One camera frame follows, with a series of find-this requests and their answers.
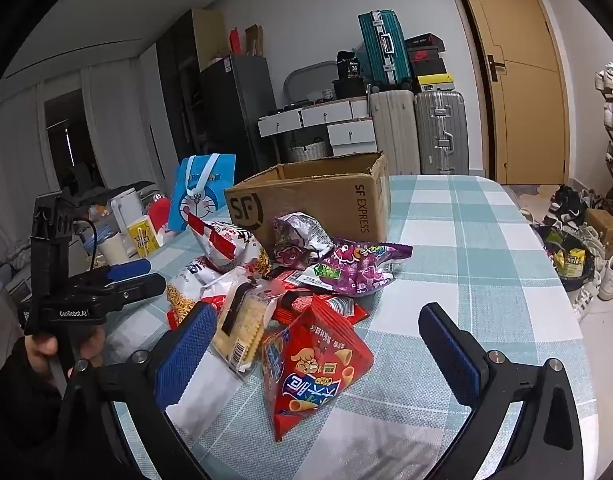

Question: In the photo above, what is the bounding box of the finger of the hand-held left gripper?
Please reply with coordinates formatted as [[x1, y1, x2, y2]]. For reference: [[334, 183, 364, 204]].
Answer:
[[99, 274, 167, 311], [84, 259, 152, 286]]

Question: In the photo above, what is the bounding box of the white rimmed oval mirror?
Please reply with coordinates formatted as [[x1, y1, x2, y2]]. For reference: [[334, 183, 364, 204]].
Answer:
[[284, 60, 339, 106]]

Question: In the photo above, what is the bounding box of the red snack bar packet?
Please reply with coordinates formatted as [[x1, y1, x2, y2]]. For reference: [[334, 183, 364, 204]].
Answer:
[[271, 292, 369, 328]]

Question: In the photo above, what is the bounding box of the dark wardrobe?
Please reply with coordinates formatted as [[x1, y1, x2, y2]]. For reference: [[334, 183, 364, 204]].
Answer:
[[155, 8, 227, 176]]

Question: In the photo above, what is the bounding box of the blue cartoon gift bag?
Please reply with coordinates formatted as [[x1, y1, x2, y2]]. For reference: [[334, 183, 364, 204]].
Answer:
[[167, 154, 237, 233]]

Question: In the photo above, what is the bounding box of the red triangular snack bag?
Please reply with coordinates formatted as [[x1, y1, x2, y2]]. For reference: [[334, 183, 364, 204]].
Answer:
[[260, 305, 374, 442]]

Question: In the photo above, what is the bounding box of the white cup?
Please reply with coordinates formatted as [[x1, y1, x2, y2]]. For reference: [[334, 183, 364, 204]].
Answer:
[[99, 232, 131, 266]]

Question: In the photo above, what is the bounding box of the white drawer cabinet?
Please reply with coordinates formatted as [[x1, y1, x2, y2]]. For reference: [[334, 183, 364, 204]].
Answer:
[[258, 99, 377, 158]]

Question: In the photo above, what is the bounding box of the woven basket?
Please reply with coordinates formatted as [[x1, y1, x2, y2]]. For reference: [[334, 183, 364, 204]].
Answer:
[[285, 141, 332, 163]]

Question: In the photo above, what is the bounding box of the person's left forearm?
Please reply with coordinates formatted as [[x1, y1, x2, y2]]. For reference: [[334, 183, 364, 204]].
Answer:
[[0, 335, 67, 480]]

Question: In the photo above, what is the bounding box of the silver suitcase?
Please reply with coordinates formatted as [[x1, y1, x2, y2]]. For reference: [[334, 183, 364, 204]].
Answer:
[[414, 91, 469, 177]]

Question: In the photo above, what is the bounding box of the person's left hand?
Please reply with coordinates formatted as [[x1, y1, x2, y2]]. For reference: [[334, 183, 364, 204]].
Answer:
[[25, 324, 107, 386]]

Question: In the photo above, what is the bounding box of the teal suitcase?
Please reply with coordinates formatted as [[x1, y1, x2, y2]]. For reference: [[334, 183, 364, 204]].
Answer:
[[357, 10, 413, 86]]

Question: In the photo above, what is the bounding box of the clear cracker packet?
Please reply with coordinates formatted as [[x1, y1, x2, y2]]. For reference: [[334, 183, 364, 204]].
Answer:
[[209, 280, 277, 373]]

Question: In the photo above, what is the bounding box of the white curtain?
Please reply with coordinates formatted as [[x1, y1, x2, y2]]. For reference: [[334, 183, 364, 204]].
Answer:
[[0, 57, 180, 261]]

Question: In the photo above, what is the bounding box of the white jug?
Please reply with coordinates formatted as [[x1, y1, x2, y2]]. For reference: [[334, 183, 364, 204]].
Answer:
[[109, 187, 143, 233]]

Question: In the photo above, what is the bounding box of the brown paper bag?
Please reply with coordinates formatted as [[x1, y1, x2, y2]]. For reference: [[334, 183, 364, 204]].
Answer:
[[244, 24, 264, 57]]

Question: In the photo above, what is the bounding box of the purple candy bag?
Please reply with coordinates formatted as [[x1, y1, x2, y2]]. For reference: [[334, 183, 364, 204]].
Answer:
[[316, 239, 413, 297]]

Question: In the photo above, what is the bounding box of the purple silver snack bag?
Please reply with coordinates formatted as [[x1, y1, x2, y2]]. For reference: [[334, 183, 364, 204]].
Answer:
[[272, 212, 337, 267]]

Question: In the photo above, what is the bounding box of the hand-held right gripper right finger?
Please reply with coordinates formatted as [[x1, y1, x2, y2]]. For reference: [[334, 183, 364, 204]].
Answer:
[[419, 302, 585, 480]]

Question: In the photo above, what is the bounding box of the red white packet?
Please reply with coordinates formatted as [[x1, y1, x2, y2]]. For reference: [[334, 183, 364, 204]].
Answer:
[[279, 266, 337, 293]]

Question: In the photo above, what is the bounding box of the checked tablecloth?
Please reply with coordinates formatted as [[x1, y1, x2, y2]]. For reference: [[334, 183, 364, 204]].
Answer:
[[106, 175, 594, 480]]

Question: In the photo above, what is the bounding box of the white red noodle snack bag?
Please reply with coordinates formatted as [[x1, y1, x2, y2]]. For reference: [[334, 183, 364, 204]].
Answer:
[[186, 217, 272, 281], [165, 257, 252, 331]]

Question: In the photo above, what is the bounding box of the black trash bin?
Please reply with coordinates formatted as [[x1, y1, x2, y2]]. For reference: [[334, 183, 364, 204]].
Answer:
[[533, 225, 594, 293]]

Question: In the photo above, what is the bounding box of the red white toy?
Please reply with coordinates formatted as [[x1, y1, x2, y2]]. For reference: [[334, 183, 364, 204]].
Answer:
[[147, 192, 173, 236]]

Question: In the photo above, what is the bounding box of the small brown cardboard box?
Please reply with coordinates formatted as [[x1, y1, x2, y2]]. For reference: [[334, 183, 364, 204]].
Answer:
[[583, 207, 613, 261]]

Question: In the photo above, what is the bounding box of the white toy robot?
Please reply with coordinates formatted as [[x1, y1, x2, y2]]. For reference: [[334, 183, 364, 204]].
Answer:
[[595, 62, 613, 131]]

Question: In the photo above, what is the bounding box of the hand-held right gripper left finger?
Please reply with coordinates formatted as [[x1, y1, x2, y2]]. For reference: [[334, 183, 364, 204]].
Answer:
[[61, 301, 218, 480]]

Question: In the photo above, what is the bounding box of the beige suitcase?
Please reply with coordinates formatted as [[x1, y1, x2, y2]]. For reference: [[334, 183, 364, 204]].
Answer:
[[369, 89, 421, 177]]

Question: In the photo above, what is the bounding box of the yellow black box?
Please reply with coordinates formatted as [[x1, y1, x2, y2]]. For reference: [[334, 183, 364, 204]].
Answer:
[[415, 74, 456, 94]]

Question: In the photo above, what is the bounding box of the black cable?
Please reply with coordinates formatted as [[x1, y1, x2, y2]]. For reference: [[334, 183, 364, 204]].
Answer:
[[71, 219, 100, 266]]

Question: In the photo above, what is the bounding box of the pile of shoes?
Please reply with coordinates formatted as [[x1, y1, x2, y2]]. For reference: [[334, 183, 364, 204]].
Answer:
[[519, 185, 613, 321]]

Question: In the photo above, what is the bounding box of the wooden door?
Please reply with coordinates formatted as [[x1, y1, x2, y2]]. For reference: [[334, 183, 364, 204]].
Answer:
[[443, 0, 569, 186]]

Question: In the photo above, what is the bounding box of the dark grey fridge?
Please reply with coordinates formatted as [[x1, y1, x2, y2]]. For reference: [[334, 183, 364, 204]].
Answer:
[[199, 54, 277, 173]]

